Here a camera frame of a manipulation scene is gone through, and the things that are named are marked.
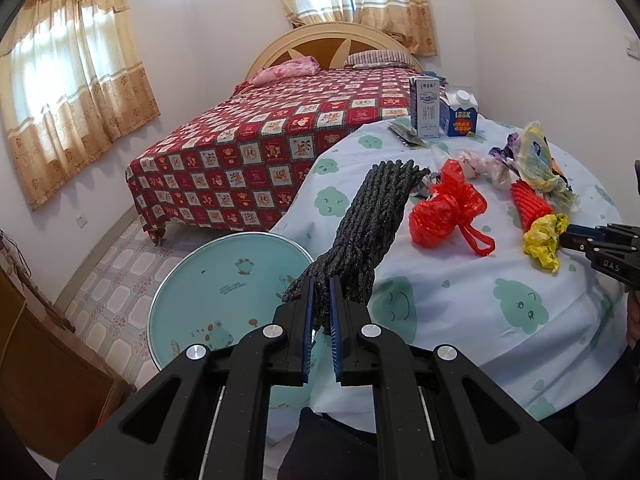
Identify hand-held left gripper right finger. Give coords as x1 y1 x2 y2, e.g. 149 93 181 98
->
327 275 586 480

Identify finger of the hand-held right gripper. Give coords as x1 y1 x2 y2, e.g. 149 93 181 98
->
559 232 603 258
565 222 640 242

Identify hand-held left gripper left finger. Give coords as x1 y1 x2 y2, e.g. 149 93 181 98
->
56 278 321 480

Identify small yellow plastic bag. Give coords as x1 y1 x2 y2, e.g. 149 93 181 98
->
522 213 571 275

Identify red foam net sleeve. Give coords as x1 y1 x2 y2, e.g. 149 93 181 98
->
510 180 553 233

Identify round teal stool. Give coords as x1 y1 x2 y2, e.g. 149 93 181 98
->
147 232 321 411

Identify dark grey rope bundle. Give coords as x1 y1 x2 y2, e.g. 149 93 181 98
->
281 159 433 338

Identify person's right forearm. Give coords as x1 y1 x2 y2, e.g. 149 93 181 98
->
626 290 640 347

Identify yellow-green plastic bag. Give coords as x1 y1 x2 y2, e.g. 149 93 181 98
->
515 121 578 208

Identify person's dark trousers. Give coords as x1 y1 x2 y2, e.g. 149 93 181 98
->
276 406 383 480

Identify purple foil wrapper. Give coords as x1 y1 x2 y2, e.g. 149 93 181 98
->
490 132 523 171

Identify clear white plastic bag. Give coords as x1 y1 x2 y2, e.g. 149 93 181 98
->
457 149 511 191

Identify red plastic bag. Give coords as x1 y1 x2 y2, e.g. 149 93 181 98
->
408 159 496 257

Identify short blue carton white cap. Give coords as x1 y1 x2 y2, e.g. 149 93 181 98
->
441 85 478 138

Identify grey milk carton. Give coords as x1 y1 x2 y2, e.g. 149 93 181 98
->
409 76 442 139

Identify bed with red quilt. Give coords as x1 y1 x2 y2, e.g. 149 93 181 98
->
125 66 443 247

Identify dark foil wrapper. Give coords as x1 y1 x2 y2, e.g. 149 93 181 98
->
387 119 427 148

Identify brown wooden cabinet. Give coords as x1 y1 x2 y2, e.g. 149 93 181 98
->
0 230 137 463

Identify striped pillow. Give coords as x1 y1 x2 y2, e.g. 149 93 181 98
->
345 50 416 68

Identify pink pillow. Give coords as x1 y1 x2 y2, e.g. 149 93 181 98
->
251 56 321 86

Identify short beige curtain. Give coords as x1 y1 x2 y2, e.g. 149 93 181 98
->
265 0 438 57

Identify beige wooden headboard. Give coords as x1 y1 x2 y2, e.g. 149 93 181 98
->
246 22 425 81

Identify large beige curtain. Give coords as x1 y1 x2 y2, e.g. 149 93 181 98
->
0 0 162 211

